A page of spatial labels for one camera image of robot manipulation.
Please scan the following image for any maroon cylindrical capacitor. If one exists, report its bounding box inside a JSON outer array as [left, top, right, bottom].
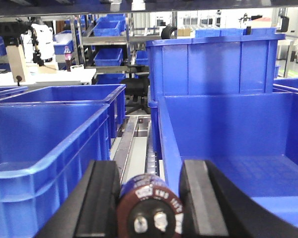
[[117, 174, 184, 238]]

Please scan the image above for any blue bin rear left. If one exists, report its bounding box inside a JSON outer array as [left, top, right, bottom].
[[0, 84, 126, 138]]

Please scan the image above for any tall blue crate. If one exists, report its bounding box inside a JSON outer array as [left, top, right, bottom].
[[146, 27, 286, 100]]

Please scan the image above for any black office chair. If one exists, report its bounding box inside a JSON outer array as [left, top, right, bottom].
[[120, 64, 150, 115]]

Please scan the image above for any steel roller track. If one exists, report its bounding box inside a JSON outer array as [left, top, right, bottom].
[[110, 115, 165, 184]]

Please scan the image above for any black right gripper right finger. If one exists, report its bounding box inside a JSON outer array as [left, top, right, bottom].
[[179, 160, 298, 238]]

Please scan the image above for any blue bin front left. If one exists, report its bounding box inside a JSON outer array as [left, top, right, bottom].
[[0, 104, 110, 238]]

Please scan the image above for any purple drink bottle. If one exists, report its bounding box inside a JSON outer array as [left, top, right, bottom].
[[64, 46, 72, 71]]

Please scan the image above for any blue bin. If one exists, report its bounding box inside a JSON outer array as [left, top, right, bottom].
[[158, 92, 298, 227], [0, 104, 110, 238], [0, 84, 126, 138]]

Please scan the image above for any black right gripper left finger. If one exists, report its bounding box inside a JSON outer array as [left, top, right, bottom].
[[36, 161, 120, 238]]

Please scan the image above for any blue bin front right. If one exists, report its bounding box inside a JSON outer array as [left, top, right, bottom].
[[158, 92, 298, 227]]

